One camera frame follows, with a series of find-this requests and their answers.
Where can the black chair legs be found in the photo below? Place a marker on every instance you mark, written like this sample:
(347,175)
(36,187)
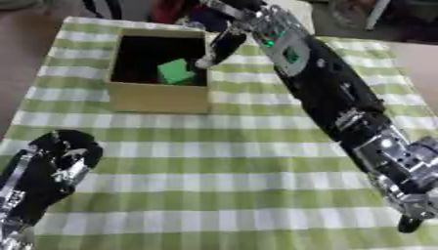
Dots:
(108,8)

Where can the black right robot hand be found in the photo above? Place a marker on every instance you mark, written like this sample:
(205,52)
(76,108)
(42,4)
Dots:
(229,44)

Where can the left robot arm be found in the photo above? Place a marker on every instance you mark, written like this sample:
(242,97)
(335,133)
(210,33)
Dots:
(12,237)

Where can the white pole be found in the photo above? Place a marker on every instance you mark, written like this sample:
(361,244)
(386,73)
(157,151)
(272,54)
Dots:
(376,14)

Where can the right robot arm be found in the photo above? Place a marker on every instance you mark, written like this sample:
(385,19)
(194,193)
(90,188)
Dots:
(333,94)

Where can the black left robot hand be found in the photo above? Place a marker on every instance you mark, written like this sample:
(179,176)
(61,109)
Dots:
(43,172)

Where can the tan cardboard box black inside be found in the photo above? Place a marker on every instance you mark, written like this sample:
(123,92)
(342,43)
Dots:
(159,97)

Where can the green block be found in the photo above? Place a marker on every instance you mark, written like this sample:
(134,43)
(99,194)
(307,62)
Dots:
(174,72)

